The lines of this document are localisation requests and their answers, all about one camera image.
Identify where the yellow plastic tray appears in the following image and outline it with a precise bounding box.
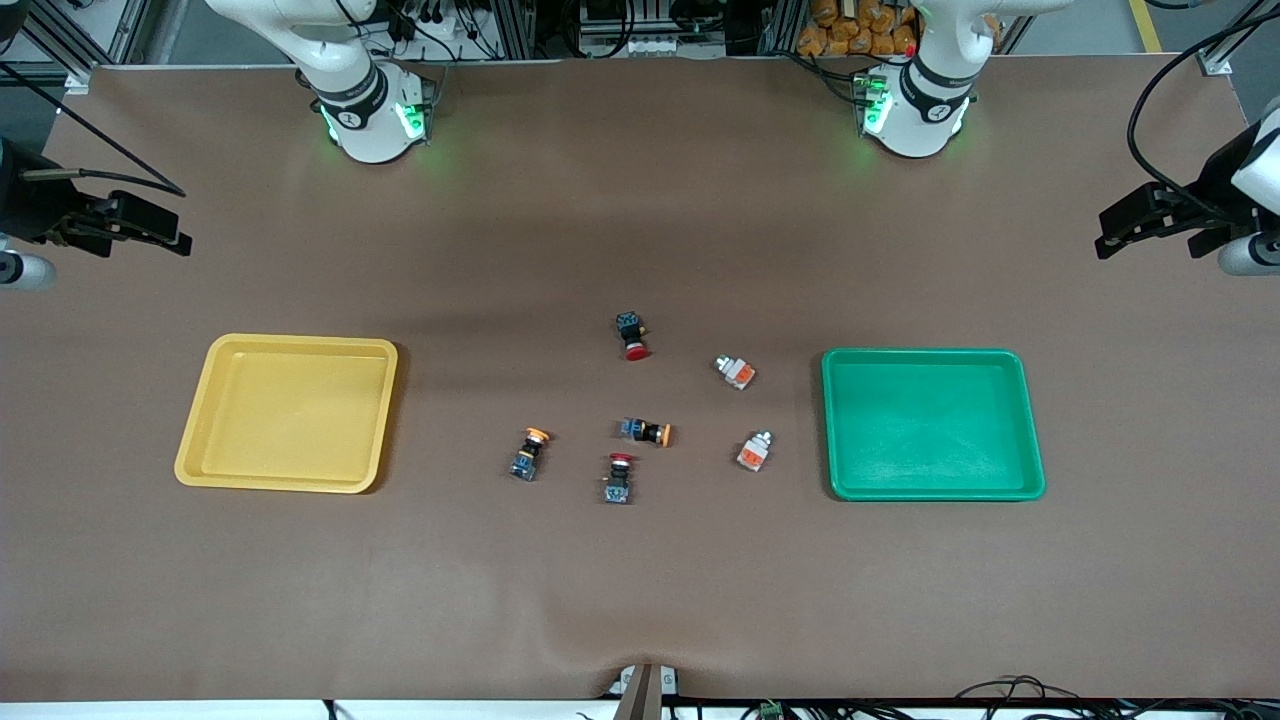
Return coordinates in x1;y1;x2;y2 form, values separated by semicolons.
174;333;400;495

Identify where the green plastic tray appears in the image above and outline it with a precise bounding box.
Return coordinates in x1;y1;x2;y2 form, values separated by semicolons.
821;347;1047;502

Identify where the red push button switch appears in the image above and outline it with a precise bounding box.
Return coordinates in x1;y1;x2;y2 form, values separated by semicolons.
614;312;653;362
600;452;637;506

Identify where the white power strip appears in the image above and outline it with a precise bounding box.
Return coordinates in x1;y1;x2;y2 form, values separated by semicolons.
583;35;669;58

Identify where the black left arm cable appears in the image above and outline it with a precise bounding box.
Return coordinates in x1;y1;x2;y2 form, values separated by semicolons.
1127;8;1280;221

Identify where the yellow push button switch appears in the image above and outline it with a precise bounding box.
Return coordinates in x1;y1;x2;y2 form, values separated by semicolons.
508;427;553;484
615;417;673;449

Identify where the aluminium frame strut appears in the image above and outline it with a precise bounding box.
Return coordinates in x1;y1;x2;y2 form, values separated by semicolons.
10;0;151;96
1200;0;1280;77

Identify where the pile of orange items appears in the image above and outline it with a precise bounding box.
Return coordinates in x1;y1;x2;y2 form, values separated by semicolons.
797;0;919;58

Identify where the aluminium frame post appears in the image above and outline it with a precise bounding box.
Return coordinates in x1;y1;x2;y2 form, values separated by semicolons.
760;0;803;57
492;0;541;59

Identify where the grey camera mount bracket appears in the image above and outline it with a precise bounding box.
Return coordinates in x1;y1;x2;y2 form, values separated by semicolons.
612;663;681;720

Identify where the brown table mat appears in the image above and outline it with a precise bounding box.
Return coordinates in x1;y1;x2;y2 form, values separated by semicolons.
0;55;1280;702

